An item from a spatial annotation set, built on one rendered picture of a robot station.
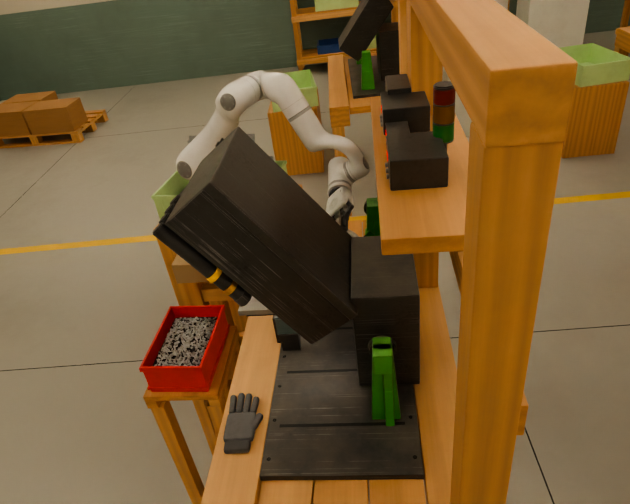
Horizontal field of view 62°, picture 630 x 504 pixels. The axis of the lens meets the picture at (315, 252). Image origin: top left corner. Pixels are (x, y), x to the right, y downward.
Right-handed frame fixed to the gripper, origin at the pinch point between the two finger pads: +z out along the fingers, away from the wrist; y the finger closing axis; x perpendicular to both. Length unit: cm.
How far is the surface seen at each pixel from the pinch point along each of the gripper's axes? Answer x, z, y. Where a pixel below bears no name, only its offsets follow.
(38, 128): -129, -400, -423
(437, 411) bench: 33, 54, 3
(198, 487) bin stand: 13, 55, -107
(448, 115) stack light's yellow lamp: -14, 14, 57
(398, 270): 6.0, 26.1, 18.2
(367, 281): -1.1, 30.2, 13.0
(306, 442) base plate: 3, 64, -19
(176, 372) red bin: -24, 37, -56
